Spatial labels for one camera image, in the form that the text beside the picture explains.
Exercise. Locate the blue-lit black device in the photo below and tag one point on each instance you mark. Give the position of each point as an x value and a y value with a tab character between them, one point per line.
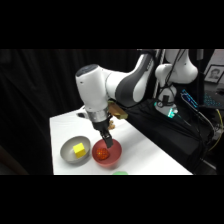
189	98

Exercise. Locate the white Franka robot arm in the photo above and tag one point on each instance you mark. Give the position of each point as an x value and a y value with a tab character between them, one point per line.
93	90

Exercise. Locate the black curtain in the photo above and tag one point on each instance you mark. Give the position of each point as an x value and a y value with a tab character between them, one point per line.
40	86

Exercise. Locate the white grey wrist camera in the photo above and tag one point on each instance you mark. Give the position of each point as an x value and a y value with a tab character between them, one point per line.
82	115

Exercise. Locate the pink bowl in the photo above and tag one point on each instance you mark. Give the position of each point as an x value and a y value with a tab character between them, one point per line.
115	156

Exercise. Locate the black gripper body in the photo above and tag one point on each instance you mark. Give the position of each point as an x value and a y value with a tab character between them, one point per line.
100	126

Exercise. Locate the green object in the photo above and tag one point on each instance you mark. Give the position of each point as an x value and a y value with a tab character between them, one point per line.
120	173

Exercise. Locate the small green light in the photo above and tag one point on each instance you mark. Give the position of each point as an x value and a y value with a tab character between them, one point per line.
171	113

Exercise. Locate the tan striped plush toy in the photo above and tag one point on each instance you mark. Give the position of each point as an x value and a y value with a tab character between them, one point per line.
112	125

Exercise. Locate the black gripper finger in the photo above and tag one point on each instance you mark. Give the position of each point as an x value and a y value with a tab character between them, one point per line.
107	140

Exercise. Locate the cyan-lit keyboard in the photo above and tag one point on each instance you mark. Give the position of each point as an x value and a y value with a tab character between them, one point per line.
213	100

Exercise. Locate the framed portrait picture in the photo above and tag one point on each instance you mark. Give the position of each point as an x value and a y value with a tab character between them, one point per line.
214	74

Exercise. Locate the yellow block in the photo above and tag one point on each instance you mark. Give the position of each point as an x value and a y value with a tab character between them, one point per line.
79	150

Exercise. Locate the red ball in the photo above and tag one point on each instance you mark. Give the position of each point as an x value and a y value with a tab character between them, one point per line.
102	153

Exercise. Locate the grey bowl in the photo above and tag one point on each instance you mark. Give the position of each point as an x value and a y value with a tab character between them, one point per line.
68	151

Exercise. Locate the black cloth-covered robot stand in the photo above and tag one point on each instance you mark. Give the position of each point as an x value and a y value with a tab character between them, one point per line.
160	133

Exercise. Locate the tan wrist mount block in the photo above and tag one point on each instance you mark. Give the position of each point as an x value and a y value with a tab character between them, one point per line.
117	111

